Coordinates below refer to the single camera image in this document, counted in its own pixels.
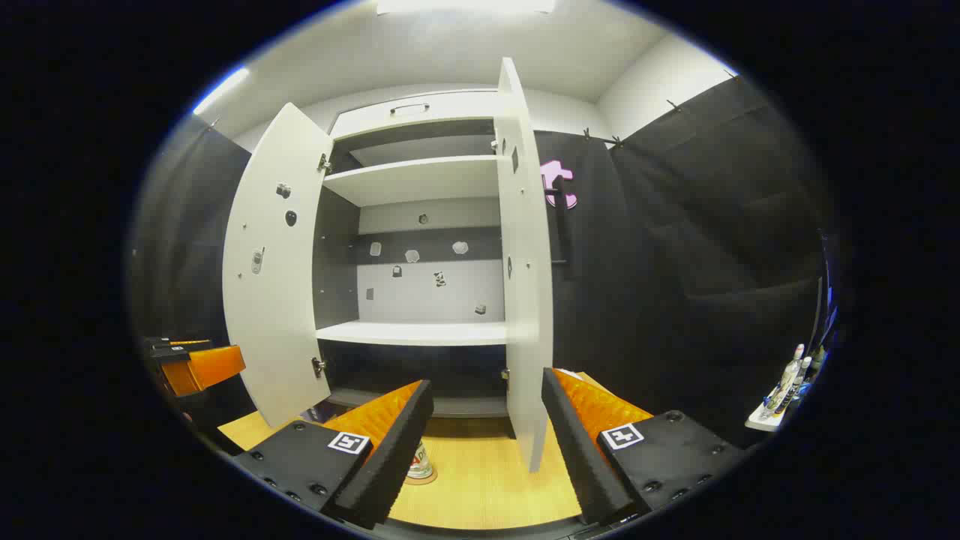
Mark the white cabinet shelf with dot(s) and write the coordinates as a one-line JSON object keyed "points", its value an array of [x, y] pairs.
{"points": [[412, 334], [412, 180]]}

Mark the black backdrop cloth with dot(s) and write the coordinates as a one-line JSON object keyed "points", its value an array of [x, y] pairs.
{"points": [[675, 262]]}

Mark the slim white bottle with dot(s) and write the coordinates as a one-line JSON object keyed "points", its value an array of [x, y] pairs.
{"points": [[799, 379], [784, 379]]}

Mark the white cabinet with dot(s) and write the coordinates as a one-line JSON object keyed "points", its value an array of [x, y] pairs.
{"points": [[431, 292]]}

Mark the ceiling light panel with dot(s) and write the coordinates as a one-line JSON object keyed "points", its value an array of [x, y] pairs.
{"points": [[465, 6], [221, 90]]}

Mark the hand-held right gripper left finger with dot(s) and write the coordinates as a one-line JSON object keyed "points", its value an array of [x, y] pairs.
{"points": [[390, 465]]}

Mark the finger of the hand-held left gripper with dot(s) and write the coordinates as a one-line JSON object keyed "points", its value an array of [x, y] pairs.
{"points": [[191, 345], [210, 367]]}

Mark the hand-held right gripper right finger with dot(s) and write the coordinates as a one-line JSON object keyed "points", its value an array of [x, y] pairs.
{"points": [[577, 457]]}

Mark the white cabinet door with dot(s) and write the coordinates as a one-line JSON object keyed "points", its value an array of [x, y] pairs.
{"points": [[525, 300], [270, 315]]}

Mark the white side shelf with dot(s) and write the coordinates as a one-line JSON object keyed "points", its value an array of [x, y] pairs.
{"points": [[765, 421]]}

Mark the white plastic bottle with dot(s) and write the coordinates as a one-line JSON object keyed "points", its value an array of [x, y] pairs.
{"points": [[420, 461]]}

